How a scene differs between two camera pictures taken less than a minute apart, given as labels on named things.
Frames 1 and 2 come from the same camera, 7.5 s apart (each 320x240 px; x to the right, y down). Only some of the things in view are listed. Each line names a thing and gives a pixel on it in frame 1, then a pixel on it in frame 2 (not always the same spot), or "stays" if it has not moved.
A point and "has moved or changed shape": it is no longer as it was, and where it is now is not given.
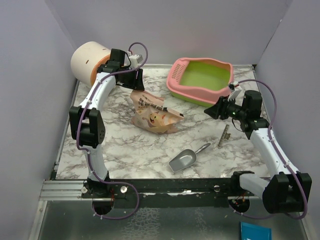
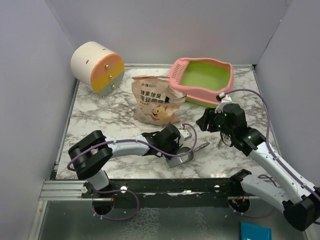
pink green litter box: [200, 81] stays
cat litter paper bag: [151, 114] has moved or changed shape
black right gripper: [219, 108] → [208, 118]
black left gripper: [137, 83] → [177, 146]
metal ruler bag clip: [225, 135] stays
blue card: [251, 231] stays
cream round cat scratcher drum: [85, 61] stays
